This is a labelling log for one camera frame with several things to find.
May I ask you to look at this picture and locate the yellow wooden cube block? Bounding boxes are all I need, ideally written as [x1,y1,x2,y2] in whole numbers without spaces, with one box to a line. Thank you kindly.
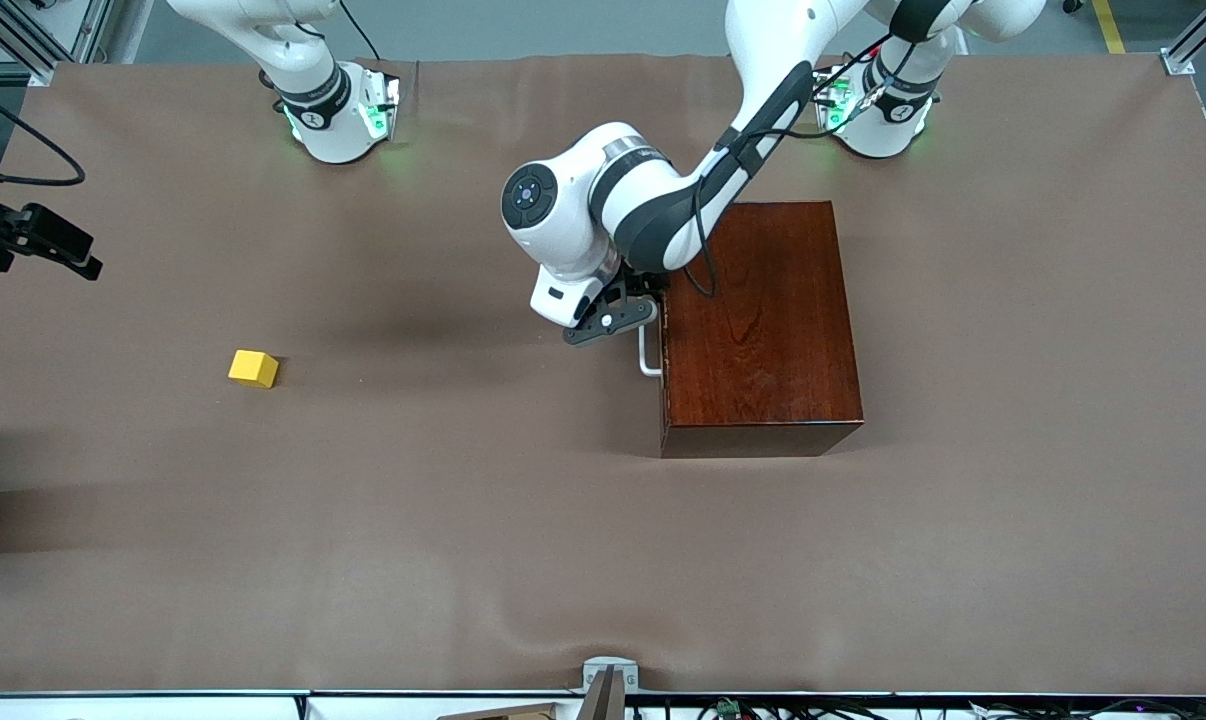
[228,349,280,389]

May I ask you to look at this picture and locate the dark red wooden cabinet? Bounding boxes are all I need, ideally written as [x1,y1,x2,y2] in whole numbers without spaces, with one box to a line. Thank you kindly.
[659,201,864,459]

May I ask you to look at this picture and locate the brown table cloth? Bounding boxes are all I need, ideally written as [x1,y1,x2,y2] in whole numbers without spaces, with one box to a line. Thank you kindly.
[0,52,1206,696]

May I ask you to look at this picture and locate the brown wooden board piece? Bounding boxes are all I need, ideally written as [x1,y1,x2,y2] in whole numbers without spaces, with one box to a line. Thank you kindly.
[435,702,564,720]

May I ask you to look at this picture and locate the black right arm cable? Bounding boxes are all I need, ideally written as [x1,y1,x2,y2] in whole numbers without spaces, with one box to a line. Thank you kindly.
[0,78,87,188]

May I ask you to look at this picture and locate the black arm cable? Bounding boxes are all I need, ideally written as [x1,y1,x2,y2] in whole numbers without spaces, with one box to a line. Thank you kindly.
[0,78,87,188]
[691,35,899,299]

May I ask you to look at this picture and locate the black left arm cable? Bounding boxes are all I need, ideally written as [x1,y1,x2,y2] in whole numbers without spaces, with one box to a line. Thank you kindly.
[691,35,899,299]

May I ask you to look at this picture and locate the aluminium frame profile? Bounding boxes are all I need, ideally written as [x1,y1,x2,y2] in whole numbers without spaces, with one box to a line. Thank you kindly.
[0,0,154,89]
[1161,0,1206,77]

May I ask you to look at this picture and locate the black base cable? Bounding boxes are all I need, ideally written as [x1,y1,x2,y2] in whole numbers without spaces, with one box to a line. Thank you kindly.
[338,0,382,61]

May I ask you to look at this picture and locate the grey metal bracket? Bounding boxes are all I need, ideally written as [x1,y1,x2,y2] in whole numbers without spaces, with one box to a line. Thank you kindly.
[581,655,641,693]

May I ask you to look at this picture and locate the tan camera mount post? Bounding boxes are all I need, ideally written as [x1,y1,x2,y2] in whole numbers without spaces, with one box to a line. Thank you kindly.
[575,667,626,720]

